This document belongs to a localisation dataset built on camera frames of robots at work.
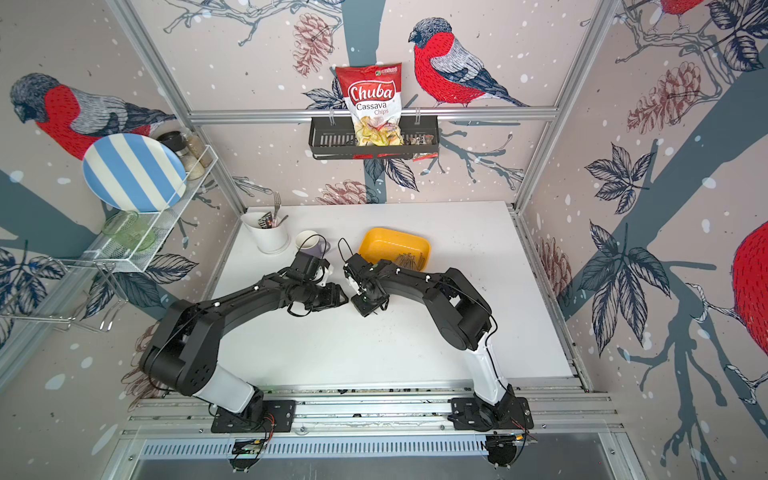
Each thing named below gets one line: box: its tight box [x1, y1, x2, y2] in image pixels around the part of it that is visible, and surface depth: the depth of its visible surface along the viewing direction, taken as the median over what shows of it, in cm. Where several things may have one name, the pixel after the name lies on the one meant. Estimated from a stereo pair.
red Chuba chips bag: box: [335, 62, 404, 147], surface depth 83 cm
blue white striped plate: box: [82, 132, 187, 214], surface depth 74 cm
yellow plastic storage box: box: [359, 227, 432, 271], surface depth 109 cm
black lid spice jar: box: [157, 131, 206, 181], surface depth 83 cm
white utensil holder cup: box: [240, 211, 288, 253], surface depth 106 cm
